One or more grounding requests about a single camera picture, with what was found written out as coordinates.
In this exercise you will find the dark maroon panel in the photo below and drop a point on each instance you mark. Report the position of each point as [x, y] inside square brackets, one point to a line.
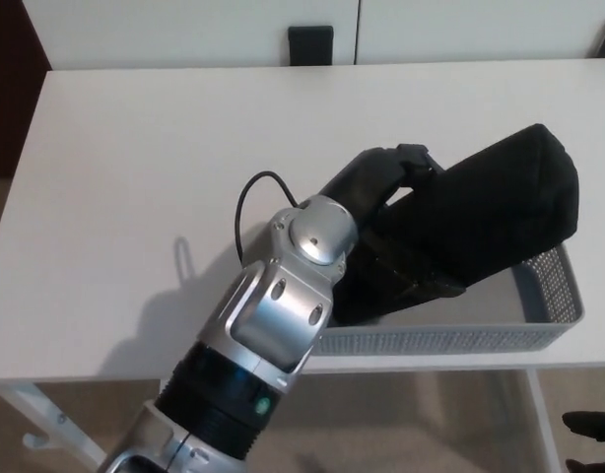
[12, 74]

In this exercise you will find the white cabinet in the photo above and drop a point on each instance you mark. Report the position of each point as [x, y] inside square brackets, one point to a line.
[184, 29]

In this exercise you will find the white metal table leg frame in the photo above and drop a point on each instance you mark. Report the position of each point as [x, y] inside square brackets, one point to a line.
[41, 414]
[541, 419]

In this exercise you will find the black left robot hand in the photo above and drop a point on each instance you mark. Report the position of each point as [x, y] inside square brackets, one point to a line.
[366, 182]

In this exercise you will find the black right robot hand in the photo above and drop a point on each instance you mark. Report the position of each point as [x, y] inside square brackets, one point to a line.
[598, 428]

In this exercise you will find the white table side hook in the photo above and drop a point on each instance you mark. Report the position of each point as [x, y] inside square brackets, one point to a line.
[34, 441]

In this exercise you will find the grey perforated plastic basket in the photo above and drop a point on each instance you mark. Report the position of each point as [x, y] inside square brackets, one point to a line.
[430, 340]

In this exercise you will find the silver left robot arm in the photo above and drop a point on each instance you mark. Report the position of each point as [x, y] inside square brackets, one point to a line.
[273, 300]

